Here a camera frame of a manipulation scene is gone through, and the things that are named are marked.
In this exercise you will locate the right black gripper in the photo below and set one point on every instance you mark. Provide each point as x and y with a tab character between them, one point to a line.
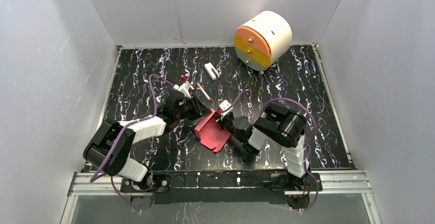
220	119

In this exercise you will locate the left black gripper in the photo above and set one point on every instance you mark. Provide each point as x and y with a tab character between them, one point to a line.
196	105

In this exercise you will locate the pink paper box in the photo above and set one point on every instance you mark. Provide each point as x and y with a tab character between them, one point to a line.
210	134

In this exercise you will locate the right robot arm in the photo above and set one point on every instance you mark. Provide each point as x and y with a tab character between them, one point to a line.
278	125

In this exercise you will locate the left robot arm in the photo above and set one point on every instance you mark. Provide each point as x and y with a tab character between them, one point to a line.
110	146

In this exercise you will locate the orange capped white marker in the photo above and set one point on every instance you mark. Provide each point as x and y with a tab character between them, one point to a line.
203	91

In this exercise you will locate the white rectangular clip block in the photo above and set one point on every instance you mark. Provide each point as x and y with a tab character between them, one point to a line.
212	71

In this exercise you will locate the round white drawer cabinet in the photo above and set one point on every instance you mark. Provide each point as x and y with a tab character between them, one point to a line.
261	41

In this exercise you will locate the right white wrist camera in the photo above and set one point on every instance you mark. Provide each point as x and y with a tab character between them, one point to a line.
224	107

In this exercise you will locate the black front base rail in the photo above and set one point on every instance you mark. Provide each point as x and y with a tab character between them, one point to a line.
218	186

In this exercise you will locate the aluminium frame rail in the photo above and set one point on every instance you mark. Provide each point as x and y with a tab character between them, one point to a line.
333	182

